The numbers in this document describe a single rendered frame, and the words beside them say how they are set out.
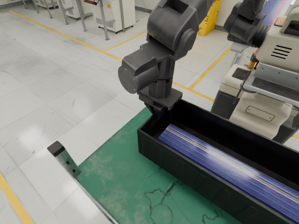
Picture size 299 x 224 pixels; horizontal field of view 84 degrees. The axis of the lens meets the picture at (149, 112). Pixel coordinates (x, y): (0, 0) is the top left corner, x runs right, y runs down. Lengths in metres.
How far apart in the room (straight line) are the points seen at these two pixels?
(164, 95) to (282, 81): 0.58
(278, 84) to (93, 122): 1.71
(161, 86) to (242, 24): 0.43
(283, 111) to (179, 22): 0.79
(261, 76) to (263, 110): 0.20
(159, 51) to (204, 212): 0.42
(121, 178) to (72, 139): 1.43
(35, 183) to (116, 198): 1.36
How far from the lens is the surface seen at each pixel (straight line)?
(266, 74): 0.86
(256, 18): 0.70
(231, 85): 1.25
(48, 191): 1.74
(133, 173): 0.55
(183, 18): 0.31
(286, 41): 0.82
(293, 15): 0.74
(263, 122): 1.03
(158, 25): 0.32
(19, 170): 1.98
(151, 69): 0.32
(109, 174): 0.56
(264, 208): 0.40
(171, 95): 0.41
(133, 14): 4.36
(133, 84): 0.31
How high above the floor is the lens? 1.45
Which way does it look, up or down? 46 degrees down
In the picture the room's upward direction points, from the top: straight up
